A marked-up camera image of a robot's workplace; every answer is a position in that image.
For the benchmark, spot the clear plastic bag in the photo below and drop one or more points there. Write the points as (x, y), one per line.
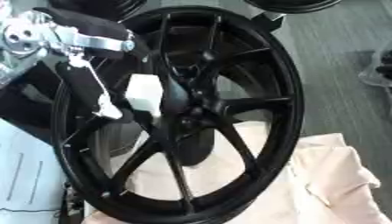
(380, 68)

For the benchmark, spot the white pin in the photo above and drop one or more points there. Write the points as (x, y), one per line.
(145, 93)

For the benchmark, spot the white flat board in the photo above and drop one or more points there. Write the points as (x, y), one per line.
(25, 175)

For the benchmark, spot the pale crumpled cloth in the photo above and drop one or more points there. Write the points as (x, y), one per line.
(331, 180)

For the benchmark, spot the black spoked wheel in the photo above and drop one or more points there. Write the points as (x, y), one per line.
(255, 105)

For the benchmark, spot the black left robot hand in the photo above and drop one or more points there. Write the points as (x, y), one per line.
(86, 27)

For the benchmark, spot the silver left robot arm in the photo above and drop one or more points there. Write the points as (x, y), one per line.
(20, 39)

